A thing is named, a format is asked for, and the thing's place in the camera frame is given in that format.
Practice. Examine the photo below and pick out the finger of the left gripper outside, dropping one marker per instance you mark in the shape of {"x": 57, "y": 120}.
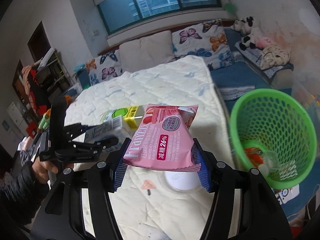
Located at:
{"x": 97, "y": 146}

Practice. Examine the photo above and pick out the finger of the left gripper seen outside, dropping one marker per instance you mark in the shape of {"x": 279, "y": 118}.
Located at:
{"x": 78, "y": 129}

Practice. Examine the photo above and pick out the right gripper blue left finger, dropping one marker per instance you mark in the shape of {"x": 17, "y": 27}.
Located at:
{"x": 118, "y": 167}

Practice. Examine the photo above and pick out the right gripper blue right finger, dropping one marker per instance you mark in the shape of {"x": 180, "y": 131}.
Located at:
{"x": 201, "y": 160}

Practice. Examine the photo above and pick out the white blue milk carton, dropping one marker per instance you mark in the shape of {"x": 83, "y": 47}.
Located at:
{"x": 113, "y": 127}

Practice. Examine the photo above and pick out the pink snack wrapper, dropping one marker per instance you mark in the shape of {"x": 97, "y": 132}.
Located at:
{"x": 162, "y": 141}

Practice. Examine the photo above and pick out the person left forearm black sleeve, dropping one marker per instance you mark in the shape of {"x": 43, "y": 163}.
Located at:
{"x": 21, "y": 199}

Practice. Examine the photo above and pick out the person left hand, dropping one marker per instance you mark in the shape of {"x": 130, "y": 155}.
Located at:
{"x": 42, "y": 168}

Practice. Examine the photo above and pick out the orange fox plush toy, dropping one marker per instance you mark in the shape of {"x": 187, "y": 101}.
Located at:
{"x": 45, "y": 121}

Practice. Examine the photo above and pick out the yellow green drink carton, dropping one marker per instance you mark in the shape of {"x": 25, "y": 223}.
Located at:
{"x": 131, "y": 115}

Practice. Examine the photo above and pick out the metal storage shelf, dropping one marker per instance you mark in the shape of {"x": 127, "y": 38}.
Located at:
{"x": 51, "y": 74}

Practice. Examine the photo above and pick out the orange wrapper in basket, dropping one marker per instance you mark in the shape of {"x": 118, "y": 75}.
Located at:
{"x": 254, "y": 154}

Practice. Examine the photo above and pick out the butterfly pillow left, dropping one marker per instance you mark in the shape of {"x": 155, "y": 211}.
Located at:
{"x": 104, "y": 67}

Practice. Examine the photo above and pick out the butterfly pillow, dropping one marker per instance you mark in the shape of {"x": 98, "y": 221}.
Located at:
{"x": 104, "y": 67}
{"x": 207, "y": 40}

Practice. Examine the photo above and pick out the green plastic waste basket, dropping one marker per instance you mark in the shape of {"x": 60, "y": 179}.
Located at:
{"x": 273, "y": 121}

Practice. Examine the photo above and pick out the blue sofa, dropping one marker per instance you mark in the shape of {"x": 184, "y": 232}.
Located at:
{"x": 241, "y": 74}

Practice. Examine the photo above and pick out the beige cushion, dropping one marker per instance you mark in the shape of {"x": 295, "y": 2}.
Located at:
{"x": 147, "y": 52}

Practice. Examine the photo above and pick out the butterfly pillow right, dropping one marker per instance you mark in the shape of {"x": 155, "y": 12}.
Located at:
{"x": 207, "y": 40}

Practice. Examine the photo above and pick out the clear plastic storage box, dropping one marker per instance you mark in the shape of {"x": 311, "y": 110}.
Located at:
{"x": 310, "y": 102}

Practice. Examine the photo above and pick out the spotted cream cloth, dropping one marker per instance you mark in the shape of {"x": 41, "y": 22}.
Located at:
{"x": 273, "y": 56}

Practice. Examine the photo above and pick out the black white cow plush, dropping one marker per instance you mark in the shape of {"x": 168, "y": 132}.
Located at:
{"x": 245, "y": 27}

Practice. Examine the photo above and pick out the pink plush toy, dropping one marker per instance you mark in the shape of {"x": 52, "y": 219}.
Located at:
{"x": 264, "y": 42}

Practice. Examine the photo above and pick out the window with green frame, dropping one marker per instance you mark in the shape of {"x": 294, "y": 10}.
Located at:
{"x": 119, "y": 14}

